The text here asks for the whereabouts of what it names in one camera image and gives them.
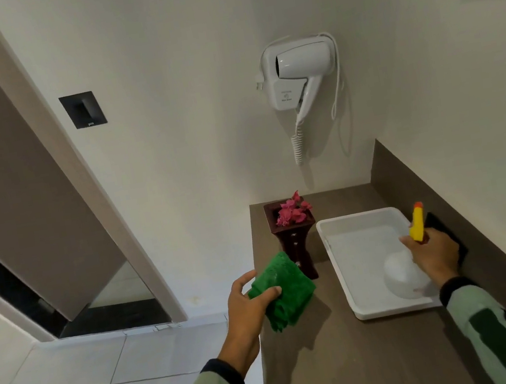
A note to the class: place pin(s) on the person's right hand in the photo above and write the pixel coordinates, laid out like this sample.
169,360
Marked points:
434,257

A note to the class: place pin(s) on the person's left hand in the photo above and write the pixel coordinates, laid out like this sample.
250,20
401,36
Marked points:
243,319

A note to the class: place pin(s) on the person's left thumb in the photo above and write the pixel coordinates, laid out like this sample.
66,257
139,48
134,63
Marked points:
266,296

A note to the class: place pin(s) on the green cleaning cloth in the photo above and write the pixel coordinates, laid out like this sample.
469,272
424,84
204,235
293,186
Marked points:
285,291

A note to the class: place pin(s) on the white spray bottle yellow nozzle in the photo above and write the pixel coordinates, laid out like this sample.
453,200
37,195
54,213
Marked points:
408,265

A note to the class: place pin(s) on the dark brown wooden vase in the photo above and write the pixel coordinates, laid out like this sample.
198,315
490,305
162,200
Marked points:
296,247

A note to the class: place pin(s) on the pink flowers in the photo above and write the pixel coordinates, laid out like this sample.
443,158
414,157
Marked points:
293,210

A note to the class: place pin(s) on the white plastic tray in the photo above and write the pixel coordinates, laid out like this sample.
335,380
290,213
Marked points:
366,262

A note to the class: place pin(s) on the brown sliding door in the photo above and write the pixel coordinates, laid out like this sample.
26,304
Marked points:
9,181

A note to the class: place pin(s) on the black wall socket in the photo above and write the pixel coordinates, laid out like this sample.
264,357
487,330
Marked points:
446,234

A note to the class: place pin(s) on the white wall-mounted hair dryer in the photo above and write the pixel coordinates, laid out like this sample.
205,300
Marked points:
298,73

